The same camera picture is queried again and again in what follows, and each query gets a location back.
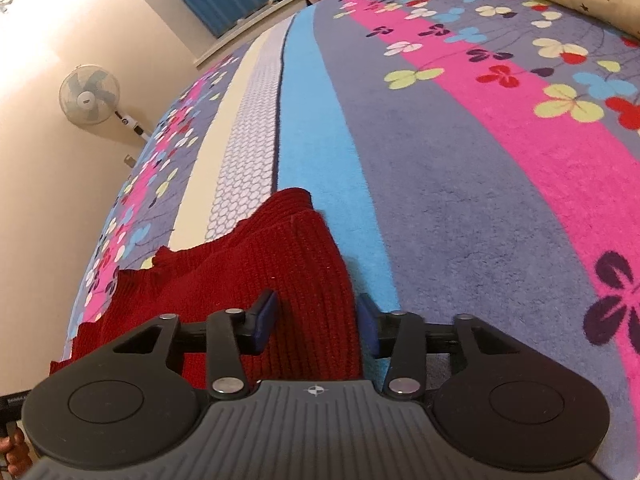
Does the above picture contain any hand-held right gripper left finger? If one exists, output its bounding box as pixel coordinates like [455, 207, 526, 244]
[105, 289, 279, 401]

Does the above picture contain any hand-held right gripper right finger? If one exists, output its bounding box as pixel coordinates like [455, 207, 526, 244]
[356, 293, 526, 401]

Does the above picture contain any red knitted sweater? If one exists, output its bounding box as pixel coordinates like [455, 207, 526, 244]
[50, 187, 364, 397]

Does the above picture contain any person's left hand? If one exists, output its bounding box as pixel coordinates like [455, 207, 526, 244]
[0, 430, 32, 479]

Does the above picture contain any floral striped bed blanket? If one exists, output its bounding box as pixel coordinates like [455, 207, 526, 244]
[55, 0, 640, 480]

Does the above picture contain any white standing fan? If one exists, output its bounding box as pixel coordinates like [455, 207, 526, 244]
[59, 64, 152, 144]

